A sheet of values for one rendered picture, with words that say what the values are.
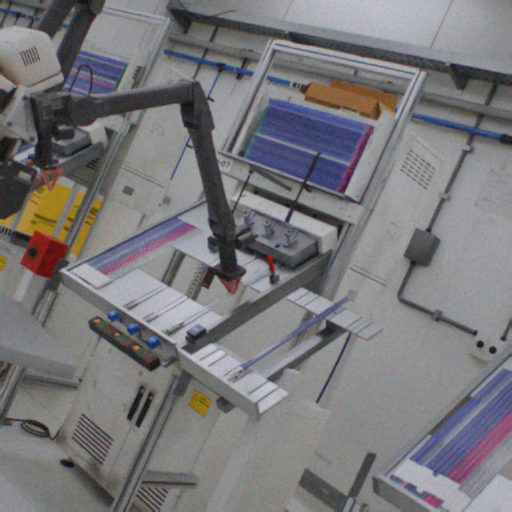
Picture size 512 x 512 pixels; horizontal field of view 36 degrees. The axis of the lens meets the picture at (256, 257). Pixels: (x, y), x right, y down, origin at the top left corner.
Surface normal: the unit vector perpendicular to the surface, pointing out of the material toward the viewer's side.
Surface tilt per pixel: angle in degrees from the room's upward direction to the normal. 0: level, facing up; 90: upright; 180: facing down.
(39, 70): 90
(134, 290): 43
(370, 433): 90
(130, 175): 90
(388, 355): 89
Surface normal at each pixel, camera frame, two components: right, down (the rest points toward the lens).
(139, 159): 0.69, 0.33
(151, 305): -0.10, -0.84
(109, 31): -0.60, -0.26
